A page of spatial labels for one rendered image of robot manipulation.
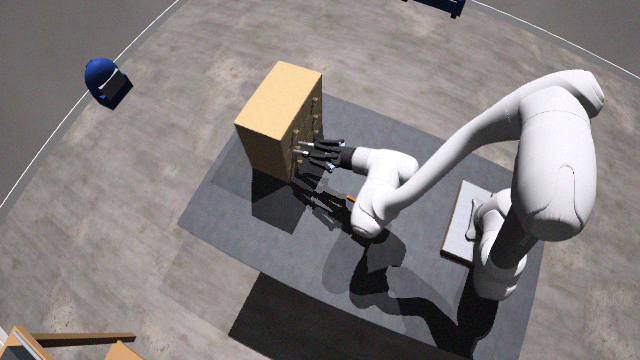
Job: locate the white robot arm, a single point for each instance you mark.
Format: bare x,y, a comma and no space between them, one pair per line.
554,184

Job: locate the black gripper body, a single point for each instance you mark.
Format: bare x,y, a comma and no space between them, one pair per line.
345,162

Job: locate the brown wooden drawer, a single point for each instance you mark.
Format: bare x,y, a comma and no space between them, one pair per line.
295,164
314,115
290,154
311,99
292,131
314,130

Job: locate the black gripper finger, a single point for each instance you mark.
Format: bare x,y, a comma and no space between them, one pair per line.
318,146
315,159

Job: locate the small wooden chest of drawers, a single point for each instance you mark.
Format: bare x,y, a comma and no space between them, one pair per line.
268,114

